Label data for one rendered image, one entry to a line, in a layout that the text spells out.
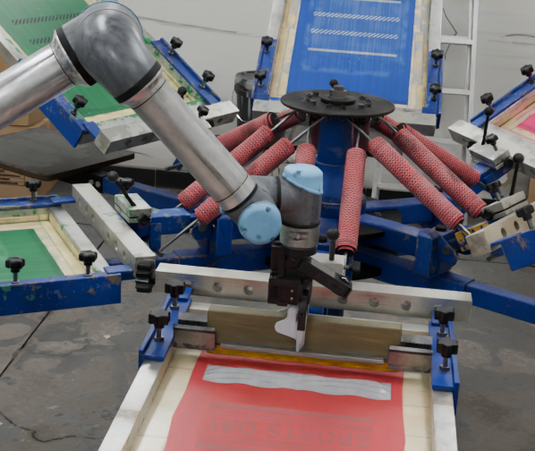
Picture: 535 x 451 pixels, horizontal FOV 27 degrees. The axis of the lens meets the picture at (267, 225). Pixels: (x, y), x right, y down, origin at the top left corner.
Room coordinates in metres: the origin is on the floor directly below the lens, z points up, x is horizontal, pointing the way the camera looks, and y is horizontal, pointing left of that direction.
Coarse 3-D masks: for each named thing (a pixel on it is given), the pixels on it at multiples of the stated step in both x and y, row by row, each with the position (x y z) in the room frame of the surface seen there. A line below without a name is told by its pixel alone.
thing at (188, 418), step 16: (256, 368) 2.00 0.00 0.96; (272, 368) 2.00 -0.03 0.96; (288, 368) 2.01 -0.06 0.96; (192, 384) 1.91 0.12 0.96; (208, 384) 1.92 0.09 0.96; (224, 384) 1.92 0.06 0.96; (240, 384) 1.93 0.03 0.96; (192, 400) 1.85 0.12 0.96; (208, 400) 1.85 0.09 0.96; (224, 400) 1.86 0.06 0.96; (240, 400) 1.86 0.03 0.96; (256, 400) 1.86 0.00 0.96; (272, 400) 1.87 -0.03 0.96; (288, 400) 1.87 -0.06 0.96; (176, 416) 1.79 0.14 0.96; (192, 416) 1.79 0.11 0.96; (176, 432) 1.73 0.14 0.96; (192, 432) 1.73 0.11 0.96; (176, 448) 1.67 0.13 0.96; (192, 448) 1.68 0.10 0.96
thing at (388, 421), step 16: (304, 368) 2.01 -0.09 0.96; (320, 368) 2.02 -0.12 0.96; (336, 368) 2.02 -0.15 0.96; (352, 368) 2.03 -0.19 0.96; (400, 384) 1.97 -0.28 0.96; (304, 400) 1.88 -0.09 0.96; (320, 400) 1.88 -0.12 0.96; (336, 400) 1.88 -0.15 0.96; (352, 400) 1.89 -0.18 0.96; (368, 400) 1.89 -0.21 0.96; (384, 400) 1.90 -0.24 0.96; (400, 400) 1.90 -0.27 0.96; (368, 416) 1.83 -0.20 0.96; (384, 416) 1.83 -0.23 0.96; (400, 416) 1.84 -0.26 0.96; (384, 432) 1.77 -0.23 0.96; (400, 432) 1.78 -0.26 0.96; (384, 448) 1.72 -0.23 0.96; (400, 448) 1.72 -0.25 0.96
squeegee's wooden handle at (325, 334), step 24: (216, 312) 2.03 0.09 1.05; (240, 312) 2.03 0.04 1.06; (264, 312) 2.03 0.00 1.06; (216, 336) 2.03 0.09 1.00; (240, 336) 2.02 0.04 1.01; (264, 336) 2.02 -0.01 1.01; (288, 336) 2.02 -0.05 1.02; (312, 336) 2.01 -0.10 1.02; (336, 336) 2.01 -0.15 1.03; (360, 336) 2.00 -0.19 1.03; (384, 336) 2.00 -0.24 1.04; (384, 360) 2.00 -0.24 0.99
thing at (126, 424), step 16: (192, 304) 2.21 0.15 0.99; (208, 304) 2.22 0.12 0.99; (144, 368) 1.90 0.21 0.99; (160, 368) 1.91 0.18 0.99; (144, 384) 1.83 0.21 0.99; (128, 400) 1.77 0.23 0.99; (144, 400) 1.77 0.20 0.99; (432, 400) 1.84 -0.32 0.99; (448, 400) 1.84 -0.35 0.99; (128, 416) 1.71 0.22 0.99; (144, 416) 1.77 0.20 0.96; (432, 416) 1.80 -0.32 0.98; (448, 416) 1.78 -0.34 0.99; (112, 432) 1.65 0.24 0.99; (128, 432) 1.66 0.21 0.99; (432, 432) 1.76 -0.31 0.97; (448, 432) 1.72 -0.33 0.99; (112, 448) 1.60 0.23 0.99; (128, 448) 1.64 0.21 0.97; (432, 448) 1.72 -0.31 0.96; (448, 448) 1.67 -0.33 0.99
